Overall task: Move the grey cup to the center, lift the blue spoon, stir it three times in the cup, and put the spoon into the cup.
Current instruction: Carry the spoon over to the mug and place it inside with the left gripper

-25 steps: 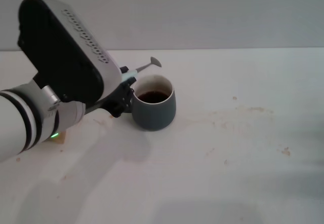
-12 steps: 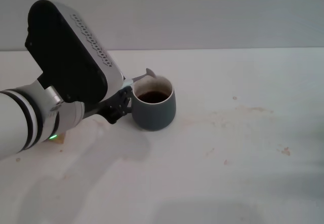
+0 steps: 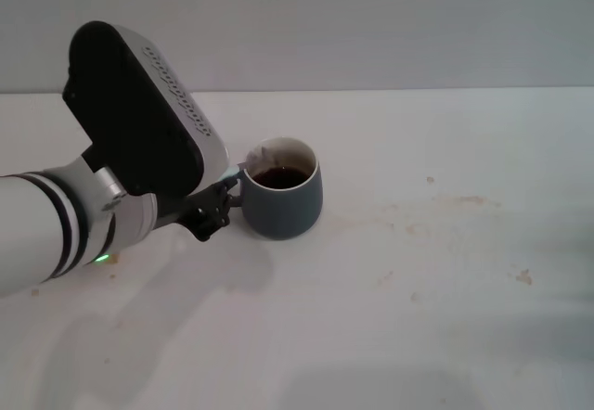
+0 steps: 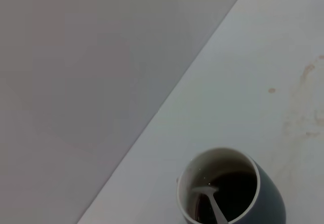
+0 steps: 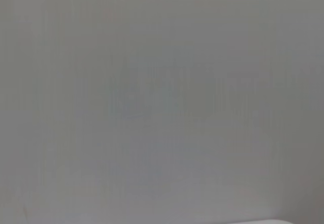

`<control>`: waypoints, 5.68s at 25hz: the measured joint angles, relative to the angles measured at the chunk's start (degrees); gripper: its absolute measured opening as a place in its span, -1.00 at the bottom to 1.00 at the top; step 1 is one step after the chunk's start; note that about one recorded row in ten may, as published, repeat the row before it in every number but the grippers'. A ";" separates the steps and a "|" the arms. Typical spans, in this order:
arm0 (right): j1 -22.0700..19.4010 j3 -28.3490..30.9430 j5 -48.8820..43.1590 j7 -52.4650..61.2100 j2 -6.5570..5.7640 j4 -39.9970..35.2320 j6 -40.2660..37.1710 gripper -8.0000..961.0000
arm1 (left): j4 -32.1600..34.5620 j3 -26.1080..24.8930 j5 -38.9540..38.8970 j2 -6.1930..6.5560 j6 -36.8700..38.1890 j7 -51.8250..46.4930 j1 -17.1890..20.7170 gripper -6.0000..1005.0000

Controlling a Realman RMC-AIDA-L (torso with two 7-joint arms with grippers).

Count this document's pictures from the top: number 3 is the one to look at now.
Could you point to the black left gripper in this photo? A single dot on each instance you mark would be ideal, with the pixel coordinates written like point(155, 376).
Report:
point(178, 213)

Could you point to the grey ceramic coffee cup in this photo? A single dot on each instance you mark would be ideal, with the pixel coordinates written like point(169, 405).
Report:
point(283, 210)

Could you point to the black and white wrist camera box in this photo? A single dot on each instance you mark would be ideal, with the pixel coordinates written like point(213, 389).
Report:
point(134, 118)

